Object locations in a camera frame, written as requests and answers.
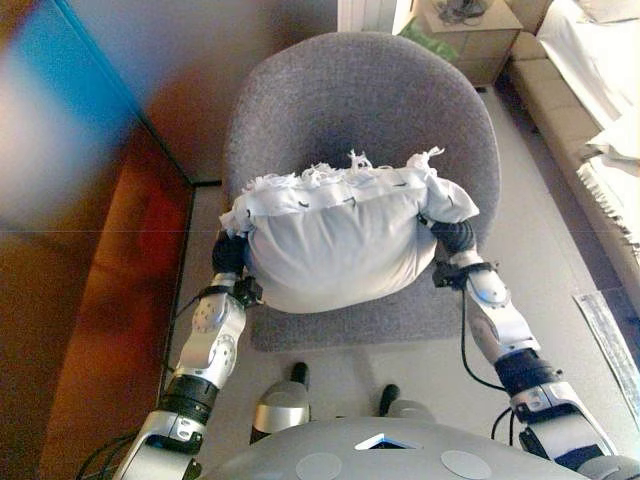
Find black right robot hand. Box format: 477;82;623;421
418;216;479;258

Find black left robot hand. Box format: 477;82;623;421
211;232;251;277

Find white fringed cushion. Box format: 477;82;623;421
218;145;480;315

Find beige sofa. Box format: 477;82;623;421
501;0;640;301

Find glossy reflective cabinet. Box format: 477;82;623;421
0;0;197;480

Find grey fabric armchair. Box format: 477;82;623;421
221;31;502;355

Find silver left robot leg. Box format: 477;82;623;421
248;361;312;446

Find cream fringed throw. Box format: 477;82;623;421
576;153;640;254

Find grey patterned rug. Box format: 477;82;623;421
571;288;640;432

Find light wooden nightstand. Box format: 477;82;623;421
421;0;524;87

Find green plant leaves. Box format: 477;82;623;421
398;16;460;65

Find white sheet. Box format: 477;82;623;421
536;0;640;169

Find silver robot torso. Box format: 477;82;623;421
199;416;640;480

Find dark metal lamp base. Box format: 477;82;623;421
436;0;495;25

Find white radiator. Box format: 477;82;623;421
336;0;401;36

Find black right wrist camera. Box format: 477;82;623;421
431;258;470;290

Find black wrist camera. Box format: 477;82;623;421
231;276;265;307
431;258;470;290

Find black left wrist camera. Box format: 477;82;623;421
231;276;265;307

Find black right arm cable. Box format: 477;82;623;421
458;287;519;444

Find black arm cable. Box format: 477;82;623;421
73;287;221;480
458;287;519;444

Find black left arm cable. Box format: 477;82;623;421
73;287;221;480

